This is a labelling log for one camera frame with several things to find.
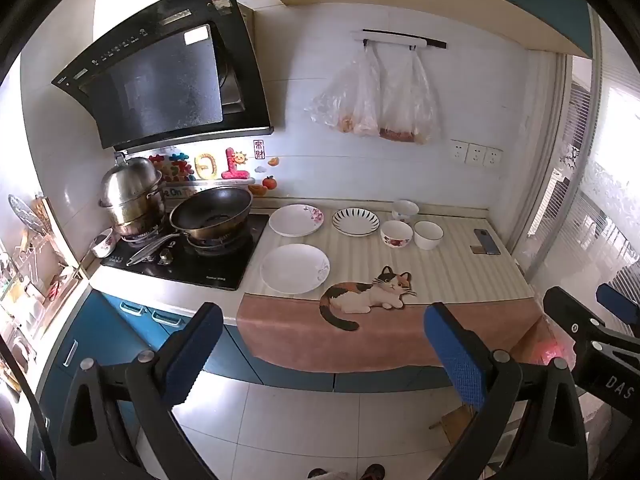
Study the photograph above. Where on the white wall socket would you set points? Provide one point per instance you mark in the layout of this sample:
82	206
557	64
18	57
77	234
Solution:
459	150
492	156
475	154

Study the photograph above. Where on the dark wok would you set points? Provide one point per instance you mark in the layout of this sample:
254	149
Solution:
210	210

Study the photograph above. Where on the sliding glass door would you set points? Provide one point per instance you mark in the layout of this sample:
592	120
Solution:
590	185

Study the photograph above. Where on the steel steamer pot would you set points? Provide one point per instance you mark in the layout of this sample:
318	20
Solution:
131	190

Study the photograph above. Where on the white bowl with dark rim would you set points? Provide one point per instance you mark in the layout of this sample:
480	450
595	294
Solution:
428	236

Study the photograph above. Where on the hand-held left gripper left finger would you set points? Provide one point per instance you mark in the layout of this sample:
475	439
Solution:
195	355

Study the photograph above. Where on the red number wall sticker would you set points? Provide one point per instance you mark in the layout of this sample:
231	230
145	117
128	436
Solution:
234	165

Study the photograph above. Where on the clear plastic bag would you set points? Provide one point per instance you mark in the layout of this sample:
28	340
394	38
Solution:
407	105
350	95

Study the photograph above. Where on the pink floral white plate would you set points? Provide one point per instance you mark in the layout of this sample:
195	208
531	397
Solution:
295	221

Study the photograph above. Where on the red plastic bag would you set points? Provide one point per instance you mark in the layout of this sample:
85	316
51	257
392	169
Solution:
550	347

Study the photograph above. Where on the cardboard box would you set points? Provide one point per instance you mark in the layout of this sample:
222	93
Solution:
452	420

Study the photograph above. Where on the large white plate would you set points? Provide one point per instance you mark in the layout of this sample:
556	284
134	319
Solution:
292	269

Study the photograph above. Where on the wall hook rail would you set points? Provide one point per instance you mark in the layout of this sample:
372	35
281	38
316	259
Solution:
395	39

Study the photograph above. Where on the blue lower cabinet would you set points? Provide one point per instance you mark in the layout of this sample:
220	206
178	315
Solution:
100	330

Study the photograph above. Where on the colourful flower wall sticker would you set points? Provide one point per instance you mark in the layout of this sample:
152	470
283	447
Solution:
172	167

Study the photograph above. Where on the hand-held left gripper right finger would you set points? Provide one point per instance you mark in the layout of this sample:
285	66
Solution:
452	355

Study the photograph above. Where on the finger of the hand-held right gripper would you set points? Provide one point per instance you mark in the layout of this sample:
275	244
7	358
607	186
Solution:
565	310
616	297

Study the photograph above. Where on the cat print striped mat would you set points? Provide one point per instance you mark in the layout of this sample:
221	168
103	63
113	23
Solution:
450	280

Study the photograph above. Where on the dish rack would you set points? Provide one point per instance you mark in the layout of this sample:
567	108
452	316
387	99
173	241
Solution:
35	270

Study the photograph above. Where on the black gas stove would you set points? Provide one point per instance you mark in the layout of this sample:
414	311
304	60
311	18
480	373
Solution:
222	270

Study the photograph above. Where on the small white flared bowl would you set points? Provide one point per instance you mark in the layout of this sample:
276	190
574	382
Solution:
405	209

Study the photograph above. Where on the person's shoe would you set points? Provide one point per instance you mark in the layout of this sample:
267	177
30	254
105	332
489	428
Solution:
317	474
372	472

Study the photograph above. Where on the black striped white plate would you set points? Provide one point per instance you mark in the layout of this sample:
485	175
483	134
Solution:
356	221

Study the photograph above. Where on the yellow number wall sticker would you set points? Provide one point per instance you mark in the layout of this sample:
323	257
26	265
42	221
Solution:
206	166

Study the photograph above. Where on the orange fruit wall sticker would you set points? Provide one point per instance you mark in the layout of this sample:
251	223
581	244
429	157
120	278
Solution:
265	184

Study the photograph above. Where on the red floral bowl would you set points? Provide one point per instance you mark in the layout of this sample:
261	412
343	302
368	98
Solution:
396	234

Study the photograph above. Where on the black range hood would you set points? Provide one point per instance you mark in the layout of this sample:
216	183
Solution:
160	75

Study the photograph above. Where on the smartphone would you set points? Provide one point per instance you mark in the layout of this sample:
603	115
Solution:
487	241

